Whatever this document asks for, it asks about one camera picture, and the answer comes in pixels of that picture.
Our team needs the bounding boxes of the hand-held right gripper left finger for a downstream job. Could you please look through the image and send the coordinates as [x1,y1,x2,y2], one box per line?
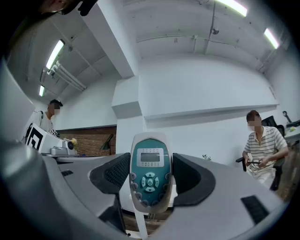
[42,152,131,235]

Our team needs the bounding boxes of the black desk lamp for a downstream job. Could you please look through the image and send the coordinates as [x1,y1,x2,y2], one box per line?
[99,133,115,156]

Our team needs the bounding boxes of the black head-mounted camera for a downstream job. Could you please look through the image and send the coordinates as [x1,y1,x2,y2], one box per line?
[77,0,99,16]

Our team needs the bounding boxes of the white ceiling pipes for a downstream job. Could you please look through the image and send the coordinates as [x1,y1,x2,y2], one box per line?
[46,60,88,92]

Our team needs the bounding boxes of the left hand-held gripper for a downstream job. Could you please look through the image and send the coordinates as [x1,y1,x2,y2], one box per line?
[25,122,79,157]

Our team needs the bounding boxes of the person's face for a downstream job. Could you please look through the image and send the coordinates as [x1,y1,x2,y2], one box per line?
[39,0,70,14]

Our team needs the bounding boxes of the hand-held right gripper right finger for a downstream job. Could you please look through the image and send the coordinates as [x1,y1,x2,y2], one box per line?
[150,152,290,240]

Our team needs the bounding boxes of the black office chair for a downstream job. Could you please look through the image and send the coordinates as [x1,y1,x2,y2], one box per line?
[235,115,289,192]

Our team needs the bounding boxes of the teal handheld device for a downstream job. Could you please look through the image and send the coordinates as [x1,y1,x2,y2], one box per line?
[128,132,173,214]

